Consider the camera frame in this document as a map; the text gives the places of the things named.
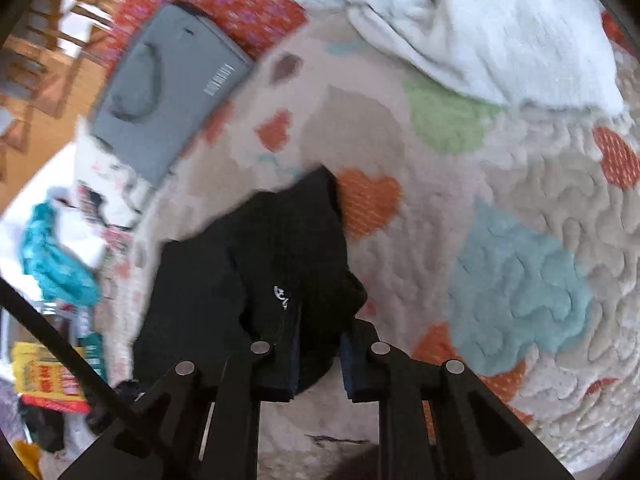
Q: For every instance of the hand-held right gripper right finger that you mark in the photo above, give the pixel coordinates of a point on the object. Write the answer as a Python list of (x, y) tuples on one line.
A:
[(350, 365)]

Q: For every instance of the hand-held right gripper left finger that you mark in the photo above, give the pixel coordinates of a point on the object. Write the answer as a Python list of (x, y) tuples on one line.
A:
[(294, 365)]

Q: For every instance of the black pants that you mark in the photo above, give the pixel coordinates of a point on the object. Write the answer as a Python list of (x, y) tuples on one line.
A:
[(280, 240)]

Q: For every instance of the teal box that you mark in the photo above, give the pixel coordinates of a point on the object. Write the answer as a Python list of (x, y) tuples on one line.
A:
[(95, 355)]

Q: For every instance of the plain white pillow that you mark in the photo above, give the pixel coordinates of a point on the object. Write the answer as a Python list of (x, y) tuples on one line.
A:
[(82, 240)]

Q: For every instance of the yellow package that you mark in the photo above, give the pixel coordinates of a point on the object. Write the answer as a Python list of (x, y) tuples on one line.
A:
[(40, 375)]

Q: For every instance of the white printed pillow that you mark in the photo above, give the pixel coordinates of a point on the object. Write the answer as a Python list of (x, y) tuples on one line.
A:
[(107, 180)]

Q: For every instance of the teal star-print cloth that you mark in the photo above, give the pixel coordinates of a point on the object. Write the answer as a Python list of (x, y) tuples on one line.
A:
[(50, 260)]

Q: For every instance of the grey laptop bag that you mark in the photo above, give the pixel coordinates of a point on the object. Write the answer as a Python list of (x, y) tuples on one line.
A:
[(170, 95)]

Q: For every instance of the white fleece blanket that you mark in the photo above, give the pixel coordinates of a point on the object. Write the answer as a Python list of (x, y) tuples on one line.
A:
[(500, 25)]

